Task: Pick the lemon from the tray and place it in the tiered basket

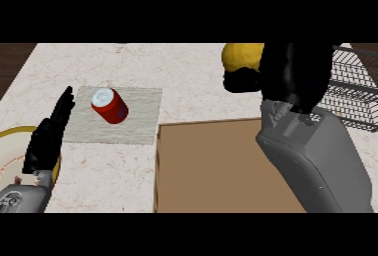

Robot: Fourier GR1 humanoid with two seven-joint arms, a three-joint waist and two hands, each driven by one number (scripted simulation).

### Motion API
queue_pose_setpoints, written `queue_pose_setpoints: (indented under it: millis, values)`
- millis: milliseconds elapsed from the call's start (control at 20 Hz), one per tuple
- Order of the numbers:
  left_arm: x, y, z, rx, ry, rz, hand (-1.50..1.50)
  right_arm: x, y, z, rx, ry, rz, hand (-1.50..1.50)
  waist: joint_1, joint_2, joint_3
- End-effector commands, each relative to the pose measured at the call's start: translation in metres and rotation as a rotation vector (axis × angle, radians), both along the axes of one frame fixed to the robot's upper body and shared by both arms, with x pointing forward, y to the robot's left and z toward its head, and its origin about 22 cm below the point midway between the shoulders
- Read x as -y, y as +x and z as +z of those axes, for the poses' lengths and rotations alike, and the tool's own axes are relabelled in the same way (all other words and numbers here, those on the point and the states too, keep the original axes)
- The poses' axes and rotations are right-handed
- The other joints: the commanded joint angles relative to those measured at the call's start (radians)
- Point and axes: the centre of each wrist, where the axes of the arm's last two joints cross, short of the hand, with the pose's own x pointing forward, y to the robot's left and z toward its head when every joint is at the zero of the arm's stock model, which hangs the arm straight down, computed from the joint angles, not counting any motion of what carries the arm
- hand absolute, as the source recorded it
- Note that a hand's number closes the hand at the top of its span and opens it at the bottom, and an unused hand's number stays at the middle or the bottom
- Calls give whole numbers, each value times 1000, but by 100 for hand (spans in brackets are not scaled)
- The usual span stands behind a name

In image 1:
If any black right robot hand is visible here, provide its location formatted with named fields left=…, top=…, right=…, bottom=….
left=221, top=42, right=343, bottom=115

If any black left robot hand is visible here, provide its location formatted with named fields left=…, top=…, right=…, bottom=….
left=20, top=85, right=76, bottom=176

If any yellow lemon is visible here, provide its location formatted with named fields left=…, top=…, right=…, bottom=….
left=219, top=42, right=265, bottom=74

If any brown wooden tray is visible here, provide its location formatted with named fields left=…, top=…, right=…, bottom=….
left=153, top=117, right=308, bottom=214

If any white plate with yellow rim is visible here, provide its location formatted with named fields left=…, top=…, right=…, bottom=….
left=0, top=125, right=61, bottom=192

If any pale grey placemat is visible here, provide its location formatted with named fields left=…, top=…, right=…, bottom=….
left=61, top=85, right=163, bottom=146

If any red soda can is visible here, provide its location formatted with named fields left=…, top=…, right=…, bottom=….
left=89, top=87, right=129, bottom=125

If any black wire tiered basket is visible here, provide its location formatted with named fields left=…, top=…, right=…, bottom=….
left=314, top=44, right=378, bottom=133

